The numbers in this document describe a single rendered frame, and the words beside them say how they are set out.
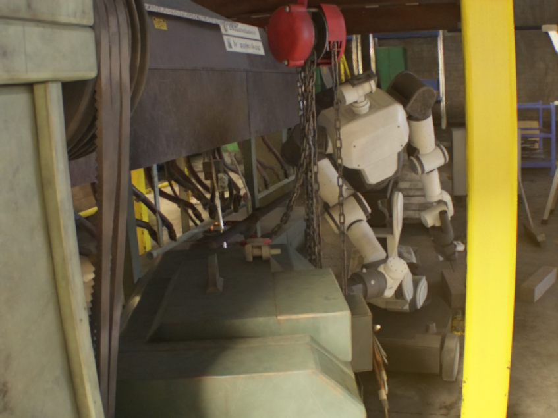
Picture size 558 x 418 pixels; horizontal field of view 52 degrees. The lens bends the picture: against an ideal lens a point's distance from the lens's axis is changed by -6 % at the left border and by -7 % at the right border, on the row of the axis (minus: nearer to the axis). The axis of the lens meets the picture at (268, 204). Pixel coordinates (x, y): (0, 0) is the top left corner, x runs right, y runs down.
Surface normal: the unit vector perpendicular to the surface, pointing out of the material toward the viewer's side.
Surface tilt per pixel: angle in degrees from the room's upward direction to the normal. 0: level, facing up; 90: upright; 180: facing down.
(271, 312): 0
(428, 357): 90
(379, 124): 72
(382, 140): 114
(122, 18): 82
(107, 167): 96
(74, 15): 90
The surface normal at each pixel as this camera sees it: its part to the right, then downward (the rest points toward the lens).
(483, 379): -0.31, 0.19
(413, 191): -0.28, -0.25
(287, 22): -0.86, 0.15
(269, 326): 0.03, 0.18
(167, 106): 0.95, 0.00
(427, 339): -0.32, -0.56
